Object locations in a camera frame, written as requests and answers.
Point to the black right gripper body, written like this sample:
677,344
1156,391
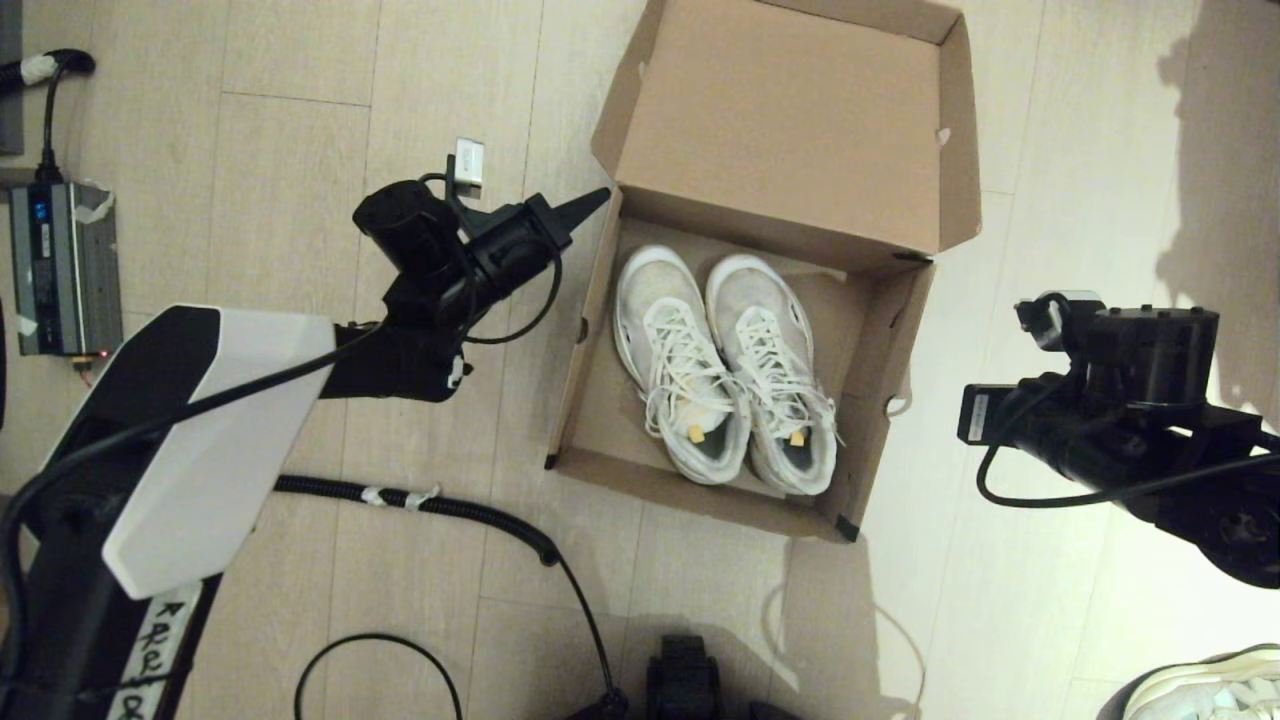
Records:
1020,420

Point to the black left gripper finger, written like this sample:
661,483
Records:
580,205
578,225

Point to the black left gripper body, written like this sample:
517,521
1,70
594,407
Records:
520,245

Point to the white lace-up sneaker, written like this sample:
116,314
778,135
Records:
660,290
750,300

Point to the brown cardboard shoe box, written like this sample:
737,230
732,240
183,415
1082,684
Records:
780,120

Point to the grey black robot base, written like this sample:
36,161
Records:
683,680

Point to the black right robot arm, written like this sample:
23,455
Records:
1180,440

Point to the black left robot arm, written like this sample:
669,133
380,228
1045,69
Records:
200,420

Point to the white tape wrap with tail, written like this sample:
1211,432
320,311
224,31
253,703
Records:
418,498

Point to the flat white tape wrap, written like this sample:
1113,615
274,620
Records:
372,497

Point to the grey white worn sneaker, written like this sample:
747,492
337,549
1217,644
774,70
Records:
1200,680

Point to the grey power supply unit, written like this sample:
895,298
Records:
60,260

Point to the dark grey panel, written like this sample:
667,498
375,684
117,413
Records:
9,80

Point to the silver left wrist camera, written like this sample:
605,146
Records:
469,165

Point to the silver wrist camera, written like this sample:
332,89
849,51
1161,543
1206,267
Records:
469,165
1050,315

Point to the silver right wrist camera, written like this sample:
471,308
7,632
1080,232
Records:
1050,315

